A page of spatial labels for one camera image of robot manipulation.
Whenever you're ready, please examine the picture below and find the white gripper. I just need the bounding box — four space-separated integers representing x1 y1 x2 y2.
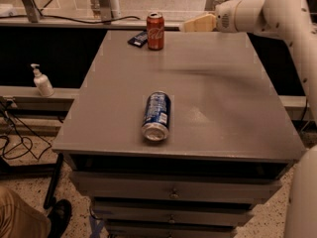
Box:
181 0 264 33

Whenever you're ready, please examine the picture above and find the red coke can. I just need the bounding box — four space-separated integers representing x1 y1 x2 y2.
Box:
147 12 164 51

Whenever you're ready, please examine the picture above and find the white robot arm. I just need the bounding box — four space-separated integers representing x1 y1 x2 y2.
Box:
179 0 317 238

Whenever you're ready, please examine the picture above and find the blue pepsi can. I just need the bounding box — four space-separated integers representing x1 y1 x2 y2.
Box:
142 91 171 142

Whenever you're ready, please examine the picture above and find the grey drawer cabinet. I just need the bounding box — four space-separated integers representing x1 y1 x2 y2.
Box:
53 31 304 238

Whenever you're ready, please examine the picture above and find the white pump bottle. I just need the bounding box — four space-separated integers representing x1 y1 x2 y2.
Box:
31 63 54 97

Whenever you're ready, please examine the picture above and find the blue tape on floor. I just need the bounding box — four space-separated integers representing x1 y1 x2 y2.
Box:
89 216 104 238

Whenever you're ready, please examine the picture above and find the black metal stand leg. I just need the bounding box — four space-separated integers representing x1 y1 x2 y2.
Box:
44 154 63 209

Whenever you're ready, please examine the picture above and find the black shoe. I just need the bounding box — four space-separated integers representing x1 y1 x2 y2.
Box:
48 199 72 238

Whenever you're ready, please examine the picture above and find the tan trouser leg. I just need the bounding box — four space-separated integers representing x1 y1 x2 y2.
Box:
0 186 52 238

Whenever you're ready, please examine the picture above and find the black cable on ledge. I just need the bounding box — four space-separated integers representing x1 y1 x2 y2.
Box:
0 0 142 25

